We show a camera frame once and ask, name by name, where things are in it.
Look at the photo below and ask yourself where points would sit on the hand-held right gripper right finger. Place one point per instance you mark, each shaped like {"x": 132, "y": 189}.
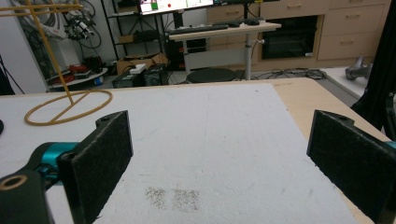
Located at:
{"x": 351, "y": 158}

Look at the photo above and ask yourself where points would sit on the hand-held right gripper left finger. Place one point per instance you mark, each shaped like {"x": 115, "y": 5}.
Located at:
{"x": 96, "y": 165}

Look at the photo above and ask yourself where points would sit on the grey metal part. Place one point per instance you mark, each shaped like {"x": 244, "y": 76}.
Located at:
{"x": 358, "y": 71}

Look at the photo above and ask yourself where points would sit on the round white platform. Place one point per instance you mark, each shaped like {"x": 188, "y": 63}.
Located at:
{"x": 77, "y": 77}

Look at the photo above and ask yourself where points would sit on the black equipment case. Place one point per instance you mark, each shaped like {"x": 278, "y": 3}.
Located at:
{"x": 140, "y": 77}

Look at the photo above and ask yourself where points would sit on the white foam mat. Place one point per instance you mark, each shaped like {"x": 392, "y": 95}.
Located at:
{"x": 199, "y": 140}

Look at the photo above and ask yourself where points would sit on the cardboard box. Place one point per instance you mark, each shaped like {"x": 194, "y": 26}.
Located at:
{"x": 140, "y": 62}

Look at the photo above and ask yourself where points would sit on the yellow metal stand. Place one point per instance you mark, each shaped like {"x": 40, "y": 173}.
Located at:
{"x": 46, "y": 49}

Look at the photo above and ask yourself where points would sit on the wooden drawer cabinet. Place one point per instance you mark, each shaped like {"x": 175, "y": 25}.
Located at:
{"x": 351, "y": 28}

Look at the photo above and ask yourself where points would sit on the black oven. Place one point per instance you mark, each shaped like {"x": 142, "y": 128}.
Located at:
{"x": 289, "y": 37}

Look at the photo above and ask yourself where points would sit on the black metal shelf rack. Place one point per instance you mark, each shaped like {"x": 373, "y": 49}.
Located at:
{"x": 134, "y": 28}

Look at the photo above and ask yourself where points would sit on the black round stool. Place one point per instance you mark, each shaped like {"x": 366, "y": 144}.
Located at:
{"x": 212, "y": 75}

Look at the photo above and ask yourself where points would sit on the black computer mouse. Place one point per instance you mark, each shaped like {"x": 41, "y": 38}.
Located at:
{"x": 252, "y": 22}

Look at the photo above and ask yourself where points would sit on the black keyboard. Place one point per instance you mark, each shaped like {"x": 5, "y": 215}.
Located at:
{"x": 198, "y": 29}

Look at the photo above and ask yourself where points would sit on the computer monitor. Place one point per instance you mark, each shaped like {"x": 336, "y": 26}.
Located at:
{"x": 176, "y": 5}

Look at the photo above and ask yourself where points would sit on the light wooden desk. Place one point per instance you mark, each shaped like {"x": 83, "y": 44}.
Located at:
{"x": 224, "y": 34}

